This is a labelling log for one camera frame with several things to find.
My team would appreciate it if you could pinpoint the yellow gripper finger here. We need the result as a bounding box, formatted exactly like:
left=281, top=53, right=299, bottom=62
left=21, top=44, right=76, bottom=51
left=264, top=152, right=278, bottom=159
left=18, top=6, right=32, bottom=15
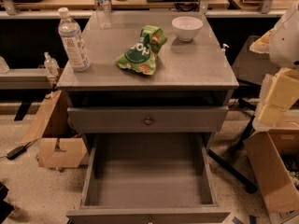
left=257, top=105, right=285, bottom=126
left=265, top=68, right=299, bottom=110

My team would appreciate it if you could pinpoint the grey drawer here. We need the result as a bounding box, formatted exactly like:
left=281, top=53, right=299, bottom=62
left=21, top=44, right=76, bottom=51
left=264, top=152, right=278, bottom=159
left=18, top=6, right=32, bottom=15
left=67, top=133, right=230, bottom=224
left=67, top=106, right=228, bottom=133

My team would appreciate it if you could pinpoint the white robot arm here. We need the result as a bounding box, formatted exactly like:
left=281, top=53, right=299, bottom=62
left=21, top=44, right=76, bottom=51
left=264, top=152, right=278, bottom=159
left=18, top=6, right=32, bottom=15
left=255, top=2, right=299, bottom=126

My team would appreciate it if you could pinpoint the grey top drawer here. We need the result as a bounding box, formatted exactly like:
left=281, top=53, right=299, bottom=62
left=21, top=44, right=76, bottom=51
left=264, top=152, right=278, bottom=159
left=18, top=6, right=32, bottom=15
left=67, top=106, right=228, bottom=133

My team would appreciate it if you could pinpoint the grey wooden drawer cabinet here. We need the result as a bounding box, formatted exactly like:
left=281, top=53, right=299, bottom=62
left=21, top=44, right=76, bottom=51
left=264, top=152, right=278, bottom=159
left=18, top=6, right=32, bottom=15
left=58, top=10, right=238, bottom=144

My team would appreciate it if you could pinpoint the cardboard box at right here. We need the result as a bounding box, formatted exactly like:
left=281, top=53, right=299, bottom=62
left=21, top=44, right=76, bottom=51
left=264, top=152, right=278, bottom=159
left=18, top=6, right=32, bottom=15
left=244, top=116, right=299, bottom=213

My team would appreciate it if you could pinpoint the black folding side table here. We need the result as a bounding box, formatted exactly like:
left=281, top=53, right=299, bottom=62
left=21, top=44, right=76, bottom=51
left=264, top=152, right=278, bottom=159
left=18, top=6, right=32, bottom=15
left=207, top=35, right=278, bottom=193

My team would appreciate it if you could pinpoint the small white pump bottle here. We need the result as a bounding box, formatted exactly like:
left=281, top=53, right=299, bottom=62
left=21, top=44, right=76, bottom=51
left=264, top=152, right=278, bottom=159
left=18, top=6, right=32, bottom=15
left=221, top=43, right=230, bottom=55

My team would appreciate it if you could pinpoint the white ceramic bowl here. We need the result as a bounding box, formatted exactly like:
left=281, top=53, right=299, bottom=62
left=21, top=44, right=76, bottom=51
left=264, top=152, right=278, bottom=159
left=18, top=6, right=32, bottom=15
left=172, top=16, right=203, bottom=41

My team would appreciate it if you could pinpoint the green chip bag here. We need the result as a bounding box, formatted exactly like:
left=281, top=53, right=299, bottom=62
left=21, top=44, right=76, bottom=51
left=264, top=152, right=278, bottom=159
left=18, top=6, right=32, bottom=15
left=116, top=25, right=167, bottom=76

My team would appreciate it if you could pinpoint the clear rear water bottle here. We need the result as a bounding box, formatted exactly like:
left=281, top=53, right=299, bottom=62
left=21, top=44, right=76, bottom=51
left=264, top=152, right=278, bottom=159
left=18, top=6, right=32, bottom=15
left=93, top=0, right=111, bottom=29

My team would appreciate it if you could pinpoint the flattened cardboard box at left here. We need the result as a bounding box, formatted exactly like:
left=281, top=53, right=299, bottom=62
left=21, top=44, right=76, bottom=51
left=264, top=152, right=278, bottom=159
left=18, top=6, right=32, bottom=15
left=21, top=91, right=90, bottom=168

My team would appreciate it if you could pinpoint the clear labelled water bottle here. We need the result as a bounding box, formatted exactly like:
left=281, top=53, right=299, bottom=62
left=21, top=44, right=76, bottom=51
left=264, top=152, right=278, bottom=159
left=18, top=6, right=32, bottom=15
left=58, top=7, right=90, bottom=72

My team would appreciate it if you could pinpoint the small sanitizer bottle at left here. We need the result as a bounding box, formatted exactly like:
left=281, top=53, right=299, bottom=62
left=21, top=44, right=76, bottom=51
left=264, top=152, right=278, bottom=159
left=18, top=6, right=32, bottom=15
left=44, top=52, right=59, bottom=77

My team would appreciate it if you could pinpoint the black power adapter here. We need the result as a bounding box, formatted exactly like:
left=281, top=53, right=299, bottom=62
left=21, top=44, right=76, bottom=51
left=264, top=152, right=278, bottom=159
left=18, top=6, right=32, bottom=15
left=7, top=146, right=26, bottom=160

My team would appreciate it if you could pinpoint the grey low shelf at left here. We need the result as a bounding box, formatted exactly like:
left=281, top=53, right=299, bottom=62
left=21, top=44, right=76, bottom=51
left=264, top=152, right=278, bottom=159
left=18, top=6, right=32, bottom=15
left=0, top=68, right=51, bottom=90

